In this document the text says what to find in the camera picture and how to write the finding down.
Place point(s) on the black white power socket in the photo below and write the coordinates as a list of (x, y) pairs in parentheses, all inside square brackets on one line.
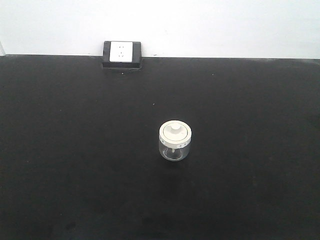
[(122, 55)]

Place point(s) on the glass jar with beige lid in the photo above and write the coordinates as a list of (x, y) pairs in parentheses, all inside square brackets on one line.
[(174, 140)]

